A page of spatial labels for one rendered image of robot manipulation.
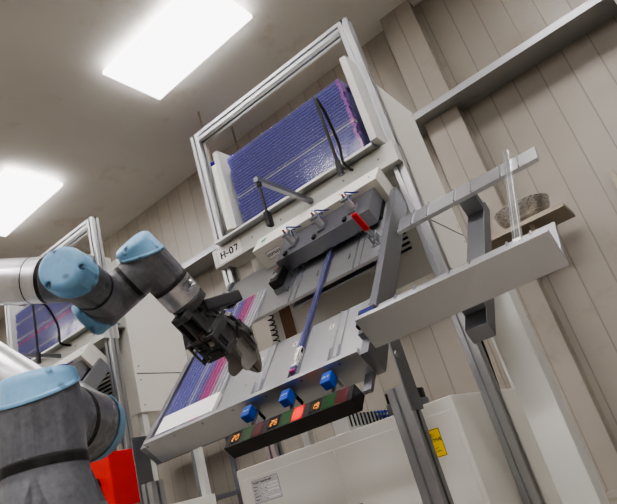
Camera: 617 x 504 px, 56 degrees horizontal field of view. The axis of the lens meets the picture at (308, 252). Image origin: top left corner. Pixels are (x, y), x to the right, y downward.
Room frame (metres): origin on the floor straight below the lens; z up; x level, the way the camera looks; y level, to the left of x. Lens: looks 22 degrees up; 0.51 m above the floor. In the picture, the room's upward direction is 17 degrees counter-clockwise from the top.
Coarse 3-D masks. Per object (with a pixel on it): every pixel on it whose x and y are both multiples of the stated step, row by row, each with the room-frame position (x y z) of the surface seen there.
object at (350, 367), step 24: (336, 360) 1.15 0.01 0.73; (360, 360) 1.14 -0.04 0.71; (288, 384) 1.22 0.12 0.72; (312, 384) 1.21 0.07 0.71; (240, 408) 1.30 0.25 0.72; (264, 408) 1.29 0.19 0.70; (288, 408) 1.28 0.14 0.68; (168, 432) 1.41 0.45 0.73; (192, 432) 1.39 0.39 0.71; (216, 432) 1.38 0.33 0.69; (168, 456) 1.48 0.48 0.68
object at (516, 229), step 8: (504, 152) 1.17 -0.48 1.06; (504, 160) 1.14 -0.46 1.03; (504, 168) 1.11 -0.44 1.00; (512, 168) 1.11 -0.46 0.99; (512, 176) 1.07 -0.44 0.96; (512, 184) 1.04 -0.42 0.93; (512, 192) 1.01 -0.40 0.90; (512, 200) 0.99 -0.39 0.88; (512, 208) 0.97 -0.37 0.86; (512, 216) 0.95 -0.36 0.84; (512, 224) 0.93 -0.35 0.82; (520, 224) 0.94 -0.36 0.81; (512, 232) 0.92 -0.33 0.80; (520, 232) 0.91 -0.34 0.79
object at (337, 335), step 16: (368, 304) 1.25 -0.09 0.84; (336, 320) 1.29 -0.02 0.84; (352, 320) 1.25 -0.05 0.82; (320, 336) 1.29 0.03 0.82; (336, 336) 1.25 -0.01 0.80; (352, 336) 1.21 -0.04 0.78; (272, 352) 1.39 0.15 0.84; (288, 352) 1.34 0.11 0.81; (304, 352) 1.29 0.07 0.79; (320, 352) 1.25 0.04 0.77; (336, 352) 1.21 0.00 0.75; (272, 368) 1.34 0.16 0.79; (288, 368) 1.29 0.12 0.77; (304, 368) 1.25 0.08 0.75; (240, 384) 1.39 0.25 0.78; (256, 384) 1.33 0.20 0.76; (272, 384) 1.29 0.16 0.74; (224, 400) 1.39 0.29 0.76
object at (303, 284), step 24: (384, 216) 1.49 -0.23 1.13; (360, 240) 1.48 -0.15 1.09; (312, 264) 1.58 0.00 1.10; (336, 264) 1.48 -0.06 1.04; (360, 264) 1.40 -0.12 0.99; (240, 288) 1.83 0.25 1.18; (264, 288) 1.69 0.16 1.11; (288, 288) 1.58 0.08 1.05; (312, 288) 1.48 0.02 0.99; (264, 312) 1.57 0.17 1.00
